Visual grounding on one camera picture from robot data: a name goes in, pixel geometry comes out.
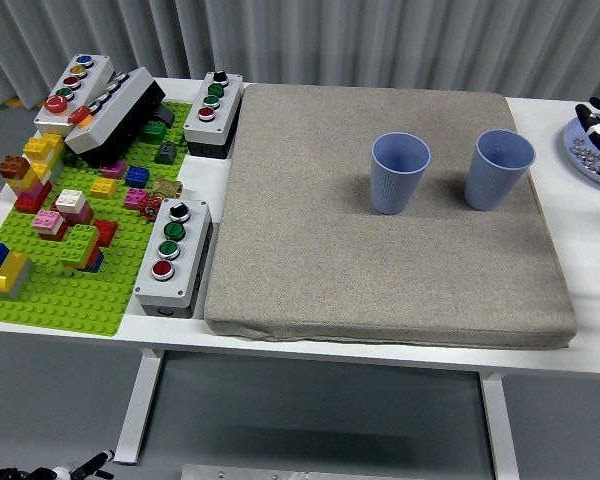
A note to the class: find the blue toy brick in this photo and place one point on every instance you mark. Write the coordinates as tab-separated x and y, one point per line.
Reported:
137	177

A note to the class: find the green orange blue brick stack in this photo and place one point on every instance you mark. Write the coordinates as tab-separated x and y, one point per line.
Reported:
80	247

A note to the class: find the grey-brown fabric mat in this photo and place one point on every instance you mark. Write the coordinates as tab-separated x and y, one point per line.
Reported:
305	225

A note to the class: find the black curved piece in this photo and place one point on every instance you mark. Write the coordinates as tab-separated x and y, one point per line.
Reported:
165	116

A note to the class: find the dark grey sloped brick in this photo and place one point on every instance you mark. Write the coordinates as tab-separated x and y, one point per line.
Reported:
166	154

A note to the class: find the red toy brick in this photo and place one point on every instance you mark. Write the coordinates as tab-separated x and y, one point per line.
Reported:
107	232

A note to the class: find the tall multicolour brick tower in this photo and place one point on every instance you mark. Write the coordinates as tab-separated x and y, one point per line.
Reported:
32	190

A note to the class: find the magenta toy brick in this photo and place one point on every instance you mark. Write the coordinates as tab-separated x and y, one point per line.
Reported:
114	170
135	199

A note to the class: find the yellow toy brick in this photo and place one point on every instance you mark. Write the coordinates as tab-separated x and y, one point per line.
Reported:
103	188

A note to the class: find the pink white red brick stack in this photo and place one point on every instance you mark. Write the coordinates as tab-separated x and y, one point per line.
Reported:
49	225

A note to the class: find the blue ribbed plastic cup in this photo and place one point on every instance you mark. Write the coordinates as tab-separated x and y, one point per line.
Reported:
495	180
395	190

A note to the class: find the grey five-button control box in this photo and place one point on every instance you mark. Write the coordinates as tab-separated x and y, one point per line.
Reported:
55	117

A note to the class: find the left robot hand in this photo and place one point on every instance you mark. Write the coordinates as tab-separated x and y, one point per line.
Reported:
55	472

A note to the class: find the grey pleated curtain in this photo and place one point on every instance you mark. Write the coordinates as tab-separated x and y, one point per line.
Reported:
330	40

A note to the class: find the white table leg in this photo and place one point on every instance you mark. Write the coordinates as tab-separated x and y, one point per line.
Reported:
500	425
137	405

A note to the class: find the green brick baseplate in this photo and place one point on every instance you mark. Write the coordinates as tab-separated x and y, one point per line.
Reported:
80	300

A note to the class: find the white and pink brick stack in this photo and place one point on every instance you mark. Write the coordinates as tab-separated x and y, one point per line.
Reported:
72	205

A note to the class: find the brass valve with red handwheel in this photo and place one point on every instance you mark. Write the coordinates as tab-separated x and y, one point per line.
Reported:
167	188

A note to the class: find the yellow and grey brick stack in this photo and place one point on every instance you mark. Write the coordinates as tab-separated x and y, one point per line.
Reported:
7	277

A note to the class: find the grey four-button control box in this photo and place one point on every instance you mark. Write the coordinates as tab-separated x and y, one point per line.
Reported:
202	127
152	290

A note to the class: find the grey tilted control box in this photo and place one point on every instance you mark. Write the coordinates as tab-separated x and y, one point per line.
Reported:
110	120

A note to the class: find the green toy brick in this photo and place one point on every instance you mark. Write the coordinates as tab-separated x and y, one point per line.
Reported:
154	132

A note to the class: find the blue plate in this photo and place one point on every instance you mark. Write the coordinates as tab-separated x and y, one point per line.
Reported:
572	132

